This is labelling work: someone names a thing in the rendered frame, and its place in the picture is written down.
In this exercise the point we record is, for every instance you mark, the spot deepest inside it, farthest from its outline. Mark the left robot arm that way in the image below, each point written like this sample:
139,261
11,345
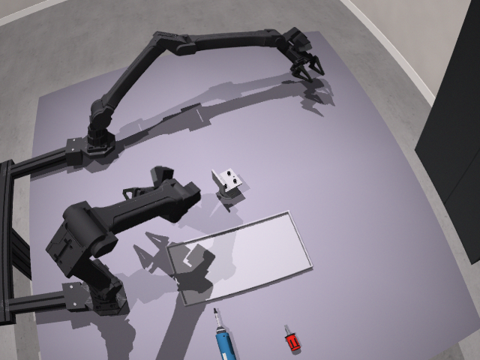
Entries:
100,117

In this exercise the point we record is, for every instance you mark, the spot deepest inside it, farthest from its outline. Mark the white shallow rectangular tray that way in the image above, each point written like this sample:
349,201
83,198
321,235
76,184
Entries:
240,258

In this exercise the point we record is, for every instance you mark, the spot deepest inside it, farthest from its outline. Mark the dark grey cylinder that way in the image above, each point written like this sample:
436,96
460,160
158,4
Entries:
229,195

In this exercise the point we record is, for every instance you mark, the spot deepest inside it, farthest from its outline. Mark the red-handled screwdriver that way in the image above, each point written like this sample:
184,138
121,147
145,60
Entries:
292,341

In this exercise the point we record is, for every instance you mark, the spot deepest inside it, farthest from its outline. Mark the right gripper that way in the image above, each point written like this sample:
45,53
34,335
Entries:
136,191

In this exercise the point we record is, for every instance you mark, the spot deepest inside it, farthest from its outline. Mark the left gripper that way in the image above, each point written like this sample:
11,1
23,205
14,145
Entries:
300,68

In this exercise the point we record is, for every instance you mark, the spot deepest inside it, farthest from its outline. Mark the blue electric screwdriver barrel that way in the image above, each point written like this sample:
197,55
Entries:
224,342

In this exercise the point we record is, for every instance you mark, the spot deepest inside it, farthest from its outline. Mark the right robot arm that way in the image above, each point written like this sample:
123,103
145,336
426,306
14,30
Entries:
81,230

